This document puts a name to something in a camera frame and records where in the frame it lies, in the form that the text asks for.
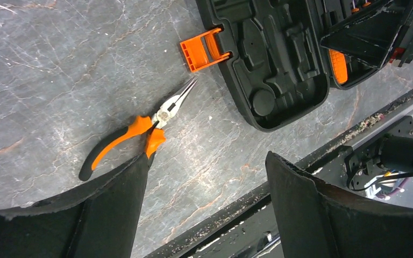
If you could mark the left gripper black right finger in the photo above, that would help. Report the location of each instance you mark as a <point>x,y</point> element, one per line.
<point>318,219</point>

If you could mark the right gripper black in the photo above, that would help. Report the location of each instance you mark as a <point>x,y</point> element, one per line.
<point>375,35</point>

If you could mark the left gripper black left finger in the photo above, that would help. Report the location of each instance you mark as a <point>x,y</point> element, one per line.
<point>98,218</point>

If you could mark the large orange-handled screwdriver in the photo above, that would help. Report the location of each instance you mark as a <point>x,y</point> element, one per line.
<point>339,66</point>

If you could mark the black plastic tool case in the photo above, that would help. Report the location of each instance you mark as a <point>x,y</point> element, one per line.
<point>269,55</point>

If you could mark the orange-handled pliers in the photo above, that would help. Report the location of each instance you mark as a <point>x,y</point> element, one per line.
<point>153,126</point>

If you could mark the small orange-black precision screwdriver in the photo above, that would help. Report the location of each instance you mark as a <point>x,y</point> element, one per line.
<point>354,8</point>

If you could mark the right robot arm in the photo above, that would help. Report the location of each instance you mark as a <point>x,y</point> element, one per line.
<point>386,151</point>

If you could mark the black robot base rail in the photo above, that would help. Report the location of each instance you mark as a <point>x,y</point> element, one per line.
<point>248,228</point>

